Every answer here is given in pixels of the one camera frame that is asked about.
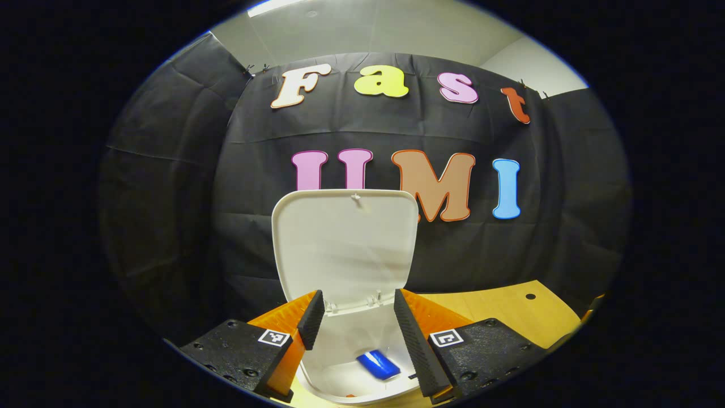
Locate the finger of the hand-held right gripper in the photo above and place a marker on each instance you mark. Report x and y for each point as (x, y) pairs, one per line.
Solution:
(592, 309)

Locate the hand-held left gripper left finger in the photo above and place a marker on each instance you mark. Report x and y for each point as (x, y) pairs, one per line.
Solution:
(312, 320)

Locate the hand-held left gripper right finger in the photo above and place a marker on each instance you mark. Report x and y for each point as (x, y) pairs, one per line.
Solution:
(416, 345)

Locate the blue pop can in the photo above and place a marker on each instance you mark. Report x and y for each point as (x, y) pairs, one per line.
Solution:
(378, 364)

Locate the white desktop garbage bin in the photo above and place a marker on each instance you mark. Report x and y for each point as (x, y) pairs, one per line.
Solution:
(345, 249)

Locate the wooden desktop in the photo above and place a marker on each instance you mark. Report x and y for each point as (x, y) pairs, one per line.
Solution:
(510, 317)

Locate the black backdrop cloth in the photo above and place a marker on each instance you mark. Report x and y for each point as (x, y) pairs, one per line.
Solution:
(170, 226)

